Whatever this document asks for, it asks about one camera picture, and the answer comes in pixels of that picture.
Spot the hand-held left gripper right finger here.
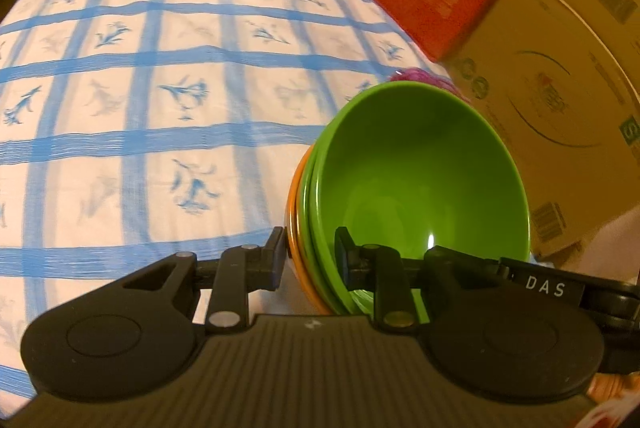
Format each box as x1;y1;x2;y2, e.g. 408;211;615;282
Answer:
334;227;506;330

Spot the green bowl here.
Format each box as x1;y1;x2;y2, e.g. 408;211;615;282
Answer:
311;82;531;316
296;143;351;316

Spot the orange bowl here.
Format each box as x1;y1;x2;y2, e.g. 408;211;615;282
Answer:
286;144;333;315

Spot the blue checked tablecloth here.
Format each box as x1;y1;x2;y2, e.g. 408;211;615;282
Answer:
0;0;468;415

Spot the purple patterned glass plate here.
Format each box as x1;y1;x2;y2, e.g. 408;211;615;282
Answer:
389;66;468;101

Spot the brown cardboard box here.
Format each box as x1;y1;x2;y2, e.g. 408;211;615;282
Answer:
440;0;640;259

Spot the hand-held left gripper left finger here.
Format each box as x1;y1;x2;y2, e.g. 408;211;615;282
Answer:
107;228;287;335

